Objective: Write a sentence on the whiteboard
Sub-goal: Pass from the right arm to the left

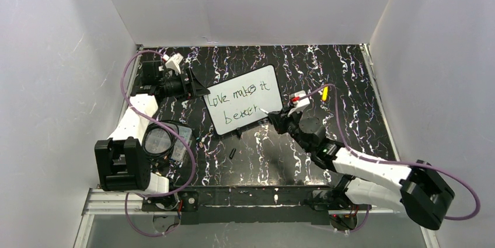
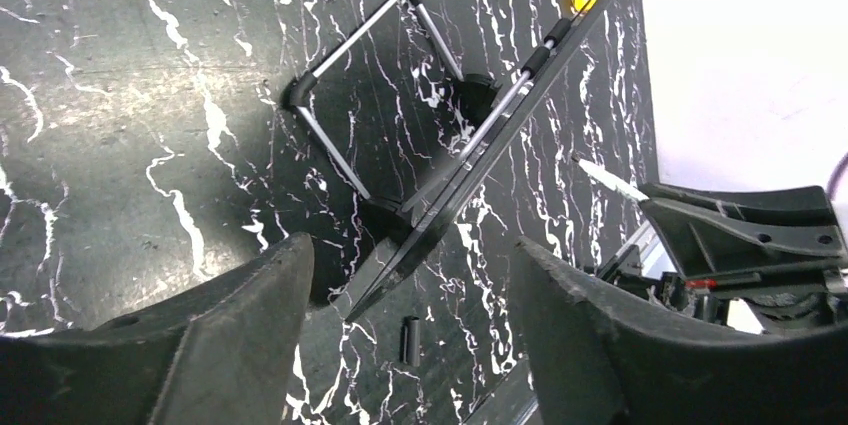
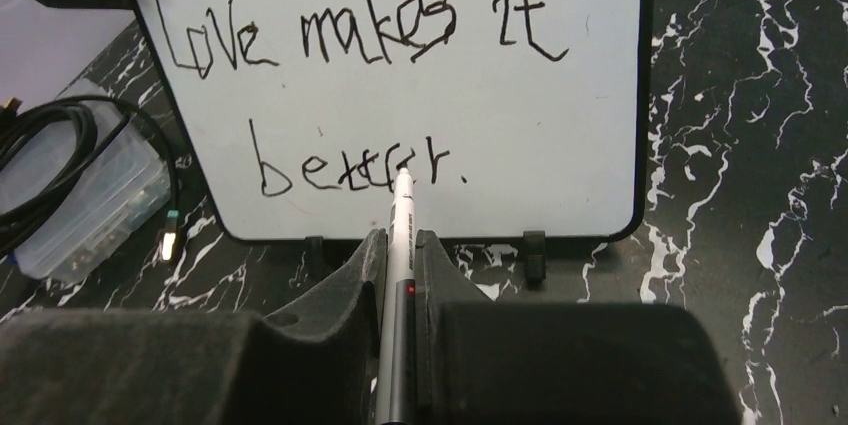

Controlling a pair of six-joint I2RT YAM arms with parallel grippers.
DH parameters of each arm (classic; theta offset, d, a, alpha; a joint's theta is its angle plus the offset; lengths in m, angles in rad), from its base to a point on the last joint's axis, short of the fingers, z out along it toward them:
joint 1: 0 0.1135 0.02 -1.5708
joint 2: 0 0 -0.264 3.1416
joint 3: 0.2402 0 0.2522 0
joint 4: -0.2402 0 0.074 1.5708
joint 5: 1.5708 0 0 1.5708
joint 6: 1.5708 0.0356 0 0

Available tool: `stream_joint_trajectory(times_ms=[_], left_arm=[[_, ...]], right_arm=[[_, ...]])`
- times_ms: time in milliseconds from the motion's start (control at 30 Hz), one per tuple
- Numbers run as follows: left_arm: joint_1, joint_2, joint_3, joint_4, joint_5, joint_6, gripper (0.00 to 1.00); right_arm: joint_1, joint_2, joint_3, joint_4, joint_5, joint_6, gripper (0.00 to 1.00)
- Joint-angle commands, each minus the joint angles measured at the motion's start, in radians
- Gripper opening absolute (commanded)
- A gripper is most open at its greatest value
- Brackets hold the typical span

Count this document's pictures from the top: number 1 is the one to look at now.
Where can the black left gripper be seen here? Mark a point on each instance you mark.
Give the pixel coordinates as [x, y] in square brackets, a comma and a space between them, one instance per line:
[188, 84]

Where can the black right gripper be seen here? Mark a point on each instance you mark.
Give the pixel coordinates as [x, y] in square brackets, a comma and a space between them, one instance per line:
[286, 120]

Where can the small whiteboard black frame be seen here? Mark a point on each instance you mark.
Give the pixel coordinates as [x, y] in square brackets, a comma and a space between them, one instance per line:
[242, 100]

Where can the black marker cap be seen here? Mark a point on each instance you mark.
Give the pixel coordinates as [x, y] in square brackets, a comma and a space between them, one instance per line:
[232, 153]

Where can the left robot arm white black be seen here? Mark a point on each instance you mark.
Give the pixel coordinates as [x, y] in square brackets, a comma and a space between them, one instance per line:
[129, 158]

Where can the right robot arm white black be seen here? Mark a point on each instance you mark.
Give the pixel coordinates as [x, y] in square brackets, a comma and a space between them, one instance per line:
[417, 189]

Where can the black base bar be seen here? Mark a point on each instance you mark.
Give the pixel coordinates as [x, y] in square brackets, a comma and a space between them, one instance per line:
[267, 215]

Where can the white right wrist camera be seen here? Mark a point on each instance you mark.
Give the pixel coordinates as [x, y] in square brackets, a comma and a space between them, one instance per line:
[298, 102]

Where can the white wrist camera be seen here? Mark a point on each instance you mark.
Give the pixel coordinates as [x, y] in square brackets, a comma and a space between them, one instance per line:
[298, 102]
[172, 63]

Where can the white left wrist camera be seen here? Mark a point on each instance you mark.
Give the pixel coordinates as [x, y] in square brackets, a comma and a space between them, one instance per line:
[172, 63]

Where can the whiteboard metal wire stand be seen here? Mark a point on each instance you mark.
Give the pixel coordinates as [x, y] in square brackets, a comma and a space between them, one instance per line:
[238, 132]

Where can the aluminium rail left side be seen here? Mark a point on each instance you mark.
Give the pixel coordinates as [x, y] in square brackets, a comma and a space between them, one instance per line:
[128, 82]

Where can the aluminium rail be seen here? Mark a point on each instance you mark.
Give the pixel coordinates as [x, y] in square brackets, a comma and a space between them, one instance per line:
[128, 82]
[370, 68]
[195, 198]

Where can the aluminium rail right side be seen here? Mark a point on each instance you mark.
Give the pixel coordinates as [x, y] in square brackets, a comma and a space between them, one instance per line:
[370, 68]

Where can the aluminium front rail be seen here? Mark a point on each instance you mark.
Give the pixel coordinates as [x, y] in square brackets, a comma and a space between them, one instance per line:
[195, 198]

